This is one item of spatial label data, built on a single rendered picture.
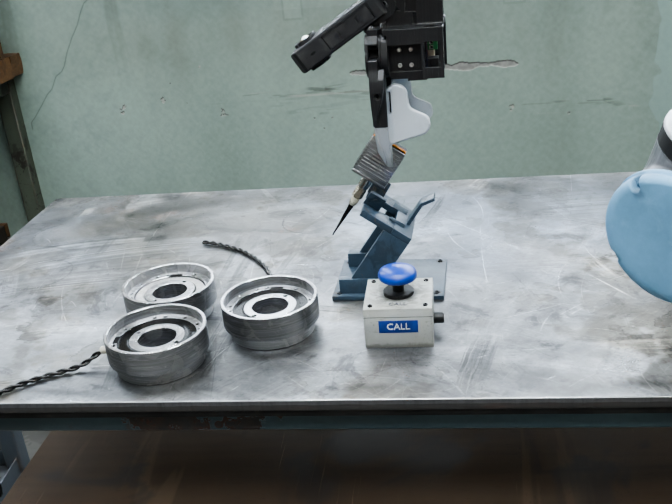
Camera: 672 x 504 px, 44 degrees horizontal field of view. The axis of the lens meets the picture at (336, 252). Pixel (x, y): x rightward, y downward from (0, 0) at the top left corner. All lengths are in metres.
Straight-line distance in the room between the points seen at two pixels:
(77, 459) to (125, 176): 1.59
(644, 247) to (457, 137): 1.82
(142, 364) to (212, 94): 1.77
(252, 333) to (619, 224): 0.38
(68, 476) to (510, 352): 0.63
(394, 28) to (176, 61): 1.71
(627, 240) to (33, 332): 0.66
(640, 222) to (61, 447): 0.87
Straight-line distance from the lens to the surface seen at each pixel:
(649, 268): 0.71
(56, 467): 1.24
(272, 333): 0.87
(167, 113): 2.60
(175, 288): 1.01
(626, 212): 0.70
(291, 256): 1.10
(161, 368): 0.85
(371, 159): 0.94
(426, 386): 0.81
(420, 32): 0.88
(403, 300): 0.86
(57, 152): 2.77
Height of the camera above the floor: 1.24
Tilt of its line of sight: 24 degrees down
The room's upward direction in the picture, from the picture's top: 6 degrees counter-clockwise
